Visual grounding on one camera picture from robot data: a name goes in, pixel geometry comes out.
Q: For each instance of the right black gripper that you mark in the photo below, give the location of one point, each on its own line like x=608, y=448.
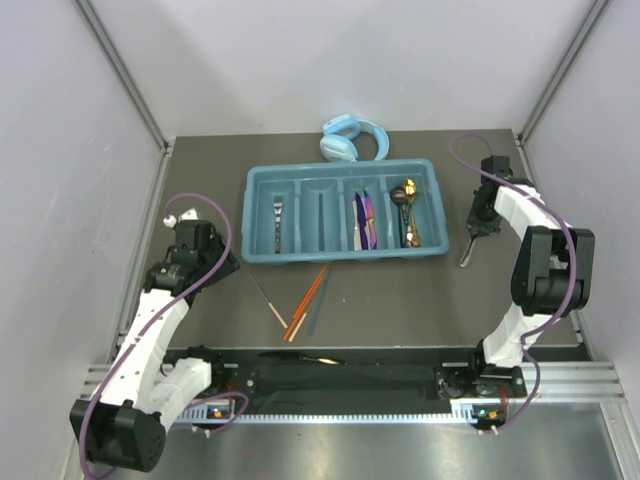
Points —
x=477, y=227

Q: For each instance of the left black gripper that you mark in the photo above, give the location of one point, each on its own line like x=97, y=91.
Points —
x=231, y=264

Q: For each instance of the gold spoon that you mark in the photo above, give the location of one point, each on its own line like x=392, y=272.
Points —
x=411, y=192

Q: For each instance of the blue plastic cutlery tray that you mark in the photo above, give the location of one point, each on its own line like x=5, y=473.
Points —
x=300, y=186

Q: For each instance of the iridescent knife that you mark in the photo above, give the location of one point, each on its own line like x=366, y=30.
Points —
x=370, y=214

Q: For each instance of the dark blue utensil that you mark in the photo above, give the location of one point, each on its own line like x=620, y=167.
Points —
x=367, y=242

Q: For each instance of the light blue headphones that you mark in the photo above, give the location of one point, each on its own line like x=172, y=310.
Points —
x=337, y=142

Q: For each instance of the silver grey knife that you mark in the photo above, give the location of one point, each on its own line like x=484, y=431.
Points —
x=295, y=356

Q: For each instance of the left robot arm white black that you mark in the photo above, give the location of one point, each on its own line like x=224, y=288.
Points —
x=147, y=392

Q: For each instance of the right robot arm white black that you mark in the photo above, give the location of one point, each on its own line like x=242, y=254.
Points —
x=551, y=276

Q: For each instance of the patterned fork in tray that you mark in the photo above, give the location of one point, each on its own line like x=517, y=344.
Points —
x=278, y=206

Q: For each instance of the orange chopstick long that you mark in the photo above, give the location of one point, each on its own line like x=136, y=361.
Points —
x=310, y=292

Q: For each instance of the orange chopstick lower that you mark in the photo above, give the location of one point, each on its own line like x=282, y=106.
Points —
x=297, y=320

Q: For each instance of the pink knife in tray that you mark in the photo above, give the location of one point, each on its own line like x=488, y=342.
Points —
x=357, y=234

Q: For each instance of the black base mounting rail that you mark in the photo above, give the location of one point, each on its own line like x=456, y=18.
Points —
x=386, y=381

